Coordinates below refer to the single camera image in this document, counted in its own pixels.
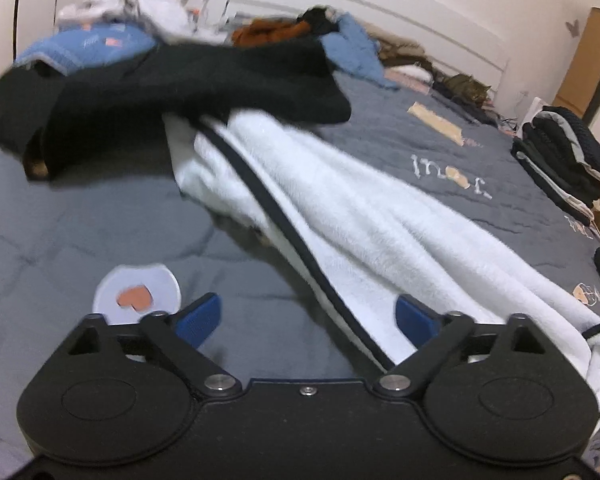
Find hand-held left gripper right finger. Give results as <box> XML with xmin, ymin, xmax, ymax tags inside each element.
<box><xmin>374</xmin><ymin>294</ymin><xmax>537</xmax><ymax>401</ymax></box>

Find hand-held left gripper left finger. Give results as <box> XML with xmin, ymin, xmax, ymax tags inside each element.
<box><xmin>69</xmin><ymin>292</ymin><xmax>242</xmax><ymax>401</ymax></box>

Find white printed fleece blanket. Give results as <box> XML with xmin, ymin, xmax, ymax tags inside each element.
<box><xmin>162</xmin><ymin>110</ymin><xmax>600</xmax><ymax>411</ymax></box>

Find stack of folded dark clothes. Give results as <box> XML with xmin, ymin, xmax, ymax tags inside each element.
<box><xmin>511</xmin><ymin>105</ymin><xmax>600</xmax><ymax>221</ymax></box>

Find beige folded clothes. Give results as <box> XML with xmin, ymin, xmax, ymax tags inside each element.
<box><xmin>375</xmin><ymin>40</ymin><xmax>431</xmax><ymax>68</ymax></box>

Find grey quilted bedspread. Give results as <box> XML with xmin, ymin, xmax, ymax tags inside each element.
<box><xmin>0</xmin><ymin>67</ymin><xmax>600</xmax><ymax>480</ymax></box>

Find tabby cat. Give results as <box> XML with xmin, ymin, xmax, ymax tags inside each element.
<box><xmin>450</xmin><ymin>74</ymin><xmax>493</xmax><ymax>106</ymax></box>

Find black coat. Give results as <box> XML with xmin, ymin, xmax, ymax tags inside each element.
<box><xmin>0</xmin><ymin>40</ymin><xmax>352</xmax><ymax>181</ymax></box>

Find white folded garment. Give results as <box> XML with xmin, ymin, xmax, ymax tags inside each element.
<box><xmin>395</xmin><ymin>64</ymin><xmax>431</xmax><ymax>81</ymax></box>

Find white headboard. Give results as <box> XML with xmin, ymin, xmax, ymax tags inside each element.
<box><xmin>190</xmin><ymin>0</ymin><xmax>511</xmax><ymax>96</ymax></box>

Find blue denim garment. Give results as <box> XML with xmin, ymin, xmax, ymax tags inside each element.
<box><xmin>320</xmin><ymin>14</ymin><xmax>401</xmax><ymax>90</ymax></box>

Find brown garment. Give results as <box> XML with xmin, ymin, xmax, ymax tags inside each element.
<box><xmin>231</xmin><ymin>17</ymin><xmax>313</xmax><ymax>48</ymax></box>

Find blue pillow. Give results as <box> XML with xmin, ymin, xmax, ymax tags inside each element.
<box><xmin>14</xmin><ymin>22</ymin><xmax>158</xmax><ymax>71</ymax></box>

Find white crumpled hoodie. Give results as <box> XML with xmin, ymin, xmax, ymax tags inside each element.
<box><xmin>57</xmin><ymin>0</ymin><xmax>221</xmax><ymax>43</ymax></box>

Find black crumpled garment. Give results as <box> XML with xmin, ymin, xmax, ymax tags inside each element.
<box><xmin>297</xmin><ymin>6</ymin><xmax>341</xmax><ymax>36</ymax></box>

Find tall cardboard sheet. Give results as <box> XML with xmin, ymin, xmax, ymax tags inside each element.
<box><xmin>555</xmin><ymin>6</ymin><xmax>600</xmax><ymax>106</ymax></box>

